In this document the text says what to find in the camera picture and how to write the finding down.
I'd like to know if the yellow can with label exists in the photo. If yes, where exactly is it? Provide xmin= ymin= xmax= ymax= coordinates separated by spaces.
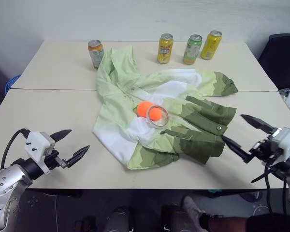
xmin=157 ymin=33 xmax=174 ymax=65

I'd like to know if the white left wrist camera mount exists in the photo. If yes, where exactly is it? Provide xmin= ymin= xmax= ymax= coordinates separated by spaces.
xmin=24 ymin=131 xmax=57 ymax=175

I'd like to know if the orange ball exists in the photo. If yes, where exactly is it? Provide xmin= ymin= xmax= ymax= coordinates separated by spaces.
xmin=136 ymin=101 xmax=153 ymax=118
xmin=148 ymin=107 xmax=163 ymax=121

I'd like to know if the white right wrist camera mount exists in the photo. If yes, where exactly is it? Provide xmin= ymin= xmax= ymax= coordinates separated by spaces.
xmin=268 ymin=126 xmax=290 ymax=158

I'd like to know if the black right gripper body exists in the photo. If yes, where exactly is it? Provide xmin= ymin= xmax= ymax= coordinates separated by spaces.
xmin=249 ymin=128 xmax=285 ymax=162

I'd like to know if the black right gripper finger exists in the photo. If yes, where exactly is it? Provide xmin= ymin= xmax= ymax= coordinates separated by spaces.
xmin=222 ymin=135 xmax=254 ymax=163
xmin=240 ymin=114 xmax=275 ymax=134

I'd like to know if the blue round bucket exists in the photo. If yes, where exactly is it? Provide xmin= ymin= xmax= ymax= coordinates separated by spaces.
xmin=4 ymin=74 xmax=22 ymax=94

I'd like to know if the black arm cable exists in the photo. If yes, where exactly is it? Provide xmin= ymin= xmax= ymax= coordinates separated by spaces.
xmin=250 ymin=156 xmax=289 ymax=216
xmin=0 ymin=128 xmax=30 ymax=170

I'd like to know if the person leg with grey sock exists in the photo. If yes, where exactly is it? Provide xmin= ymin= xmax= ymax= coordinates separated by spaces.
xmin=182 ymin=195 xmax=251 ymax=232

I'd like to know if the plain yellow drink can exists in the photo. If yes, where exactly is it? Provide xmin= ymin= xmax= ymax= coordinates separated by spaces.
xmin=200 ymin=30 xmax=223 ymax=60

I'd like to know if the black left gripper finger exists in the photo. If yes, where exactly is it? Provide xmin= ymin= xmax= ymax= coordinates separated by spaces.
xmin=50 ymin=129 xmax=73 ymax=143
xmin=67 ymin=145 xmax=90 ymax=168

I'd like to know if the green and white jacket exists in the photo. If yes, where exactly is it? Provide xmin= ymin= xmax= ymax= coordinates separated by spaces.
xmin=92 ymin=46 xmax=239 ymax=171

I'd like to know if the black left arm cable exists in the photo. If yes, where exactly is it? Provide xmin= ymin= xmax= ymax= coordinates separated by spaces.
xmin=0 ymin=128 xmax=30 ymax=170

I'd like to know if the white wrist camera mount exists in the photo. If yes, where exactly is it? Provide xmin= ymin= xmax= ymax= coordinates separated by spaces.
xmin=268 ymin=126 xmax=290 ymax=158
xmin=24 ymin=131 xmax=57 ymax=175

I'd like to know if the black office chair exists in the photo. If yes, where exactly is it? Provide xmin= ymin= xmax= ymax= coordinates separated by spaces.
xmin=257 ymin=33 xmax=290 ymax=90

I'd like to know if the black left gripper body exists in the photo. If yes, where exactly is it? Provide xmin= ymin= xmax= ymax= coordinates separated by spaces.
xmin=44 ymin=149 xmax=72 ymax=171

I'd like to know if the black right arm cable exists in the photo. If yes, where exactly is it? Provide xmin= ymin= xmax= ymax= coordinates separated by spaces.
xmin=250 ymin=156 xmax=289 ymax=216

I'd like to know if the orange and green drink can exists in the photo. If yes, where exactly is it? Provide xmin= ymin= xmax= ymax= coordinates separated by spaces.
xmin=87 ymin=39 xmax=105 ymax=70

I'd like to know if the dark rounded shape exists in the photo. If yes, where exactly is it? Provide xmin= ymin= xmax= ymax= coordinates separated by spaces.
xmin=103 ymin=205 xmax=131 ymax=232

